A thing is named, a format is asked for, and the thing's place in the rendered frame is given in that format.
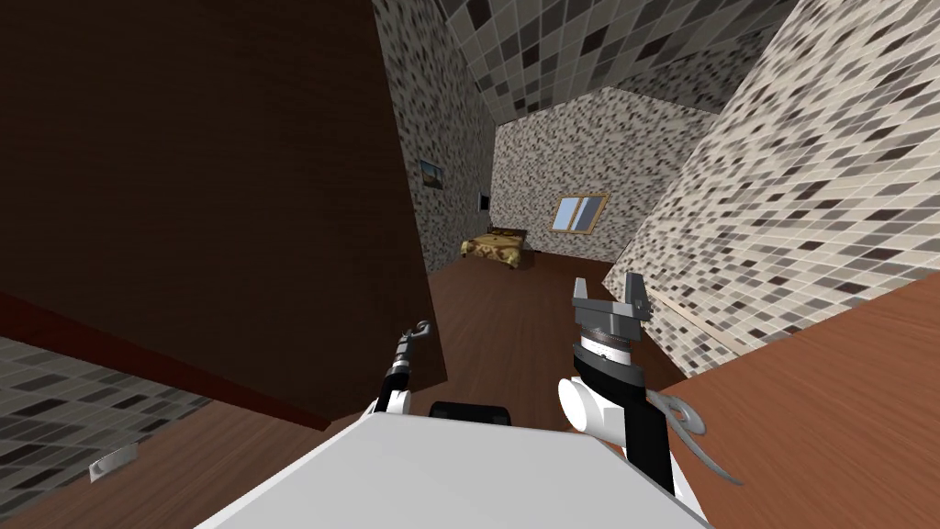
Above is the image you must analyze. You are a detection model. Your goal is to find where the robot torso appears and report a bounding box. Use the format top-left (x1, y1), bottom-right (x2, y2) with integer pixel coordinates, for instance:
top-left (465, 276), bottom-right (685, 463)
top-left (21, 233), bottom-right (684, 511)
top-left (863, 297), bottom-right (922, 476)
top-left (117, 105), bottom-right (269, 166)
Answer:
top-left (193, 400), bottom-right (715, 529)

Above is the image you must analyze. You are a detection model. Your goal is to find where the brown wooden door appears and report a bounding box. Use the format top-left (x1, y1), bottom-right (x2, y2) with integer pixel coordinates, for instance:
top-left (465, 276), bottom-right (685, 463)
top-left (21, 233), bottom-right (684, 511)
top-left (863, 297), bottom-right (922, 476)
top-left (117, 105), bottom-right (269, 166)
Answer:
top-left (655, 270), bottom-right (940, 529)

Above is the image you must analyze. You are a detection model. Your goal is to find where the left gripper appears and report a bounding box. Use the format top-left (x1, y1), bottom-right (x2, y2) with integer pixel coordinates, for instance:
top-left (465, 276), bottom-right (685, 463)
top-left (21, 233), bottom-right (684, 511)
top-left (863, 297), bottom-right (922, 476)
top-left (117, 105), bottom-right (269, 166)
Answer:
top-left (394, 320), bottom-right (434, 363)

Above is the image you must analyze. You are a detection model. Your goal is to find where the wooden framed window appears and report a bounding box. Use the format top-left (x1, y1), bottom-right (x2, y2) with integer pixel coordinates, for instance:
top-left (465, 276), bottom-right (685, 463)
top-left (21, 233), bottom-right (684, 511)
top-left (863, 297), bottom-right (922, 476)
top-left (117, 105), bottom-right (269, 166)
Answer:
top-left (550, 192), bottom-right (610, 236)

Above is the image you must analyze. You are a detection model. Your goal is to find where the silver curved door handle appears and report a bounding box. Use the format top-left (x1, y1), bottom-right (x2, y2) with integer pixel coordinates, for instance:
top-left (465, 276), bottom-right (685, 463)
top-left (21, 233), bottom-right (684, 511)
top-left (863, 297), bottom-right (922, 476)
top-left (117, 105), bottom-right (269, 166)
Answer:
top-left (645, 388), bottom-right (745, 489)

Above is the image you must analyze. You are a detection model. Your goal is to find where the bed with yellow patterned cover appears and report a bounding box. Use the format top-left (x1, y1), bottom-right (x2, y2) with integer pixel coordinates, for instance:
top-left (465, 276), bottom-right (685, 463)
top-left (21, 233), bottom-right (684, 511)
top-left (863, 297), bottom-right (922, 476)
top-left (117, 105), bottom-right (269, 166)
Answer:
top-left (460, 227), bottom-right (530, 272)

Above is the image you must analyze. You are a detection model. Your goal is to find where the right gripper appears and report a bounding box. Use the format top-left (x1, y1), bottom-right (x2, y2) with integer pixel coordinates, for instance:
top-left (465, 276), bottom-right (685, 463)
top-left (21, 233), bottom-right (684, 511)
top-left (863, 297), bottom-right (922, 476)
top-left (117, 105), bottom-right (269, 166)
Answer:
top-left (572, 271), bottom-right (655, 343)

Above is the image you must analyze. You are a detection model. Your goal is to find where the small pale grey bar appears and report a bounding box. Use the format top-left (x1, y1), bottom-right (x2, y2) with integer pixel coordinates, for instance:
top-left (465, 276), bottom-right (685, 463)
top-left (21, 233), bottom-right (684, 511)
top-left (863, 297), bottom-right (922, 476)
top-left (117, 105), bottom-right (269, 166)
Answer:
top-left (87, 444), bottom-right (140, 484)

